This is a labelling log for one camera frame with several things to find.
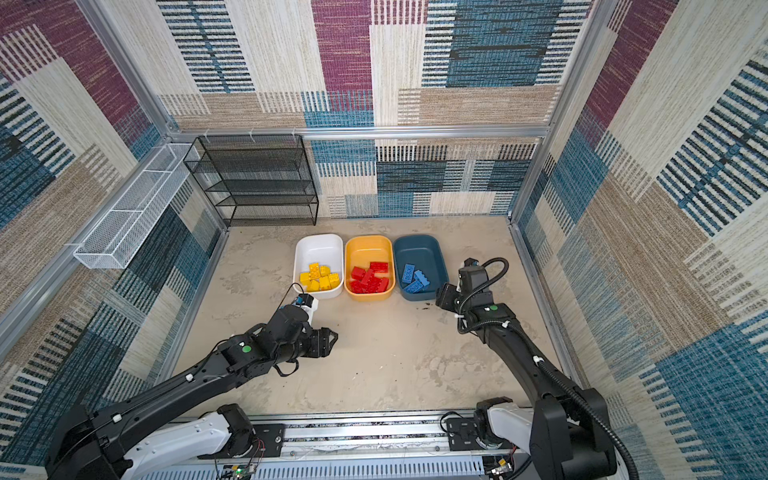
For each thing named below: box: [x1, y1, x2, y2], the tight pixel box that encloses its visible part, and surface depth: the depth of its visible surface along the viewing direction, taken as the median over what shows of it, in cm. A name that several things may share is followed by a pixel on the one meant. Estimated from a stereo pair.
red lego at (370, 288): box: [363, 284, 379, 294], surface depth 101 cm
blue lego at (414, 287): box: [404, 281, 424, 294], surface depth 101 cm
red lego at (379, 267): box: [369, 262, 389, 273], surface depth 107 cm
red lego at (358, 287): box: [350, 280, 367, 294], surface depth 101 cm
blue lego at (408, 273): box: [402, 263, 415, 283], surface depth 104 cm
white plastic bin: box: [292, 234, 345, 300], surface depth 107 cm
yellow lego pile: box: [319, 276, 331, 291], surface depth 101 cm
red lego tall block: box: [351, 266, 366, 281], surface depth 104 cm
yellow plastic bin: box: [344, 235, 395, 302], surface depth 106 cm
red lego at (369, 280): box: [361, 271, 381, 288], surface depth 101 cm
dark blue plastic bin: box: [394, 234, 449, 301], surface depth 104 cm
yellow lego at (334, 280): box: [328, 273, 341, 289], surface depth 100 cm
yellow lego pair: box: [308, 262, 321, 279], surface depth 104 cm
